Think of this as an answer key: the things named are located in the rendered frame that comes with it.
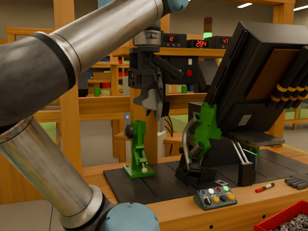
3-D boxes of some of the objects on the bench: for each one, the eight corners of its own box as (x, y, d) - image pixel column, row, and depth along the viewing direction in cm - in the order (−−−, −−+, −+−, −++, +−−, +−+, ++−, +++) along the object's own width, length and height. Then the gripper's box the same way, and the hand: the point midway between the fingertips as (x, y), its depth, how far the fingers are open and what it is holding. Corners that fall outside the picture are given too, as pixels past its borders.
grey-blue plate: (256, 183, 126) (258, 154, 124) (253, 183, 126) (255, 155, 123) (243, 175, 135) (244, 148, 133) (239, 176, 134) (241, 149, 132)
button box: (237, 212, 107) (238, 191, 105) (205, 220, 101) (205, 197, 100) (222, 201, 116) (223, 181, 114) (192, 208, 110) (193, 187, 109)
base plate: (324, 173, 142) (324, 170, 142) (122, 212, 104) (122, 208, 103) (266, 151, 181) (266, 148, 180) (103, 173, 142) (103, 170, 142)
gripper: (123, 48, 82) (125, 115, 86) (139, 44, 68) (139, 124, 72) (150, 49, 85) (150, 114, 89) (169, 46, 71) (168, 122, 75)
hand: (154, 115), depth 81 cm, fingers open, 8 cm apart
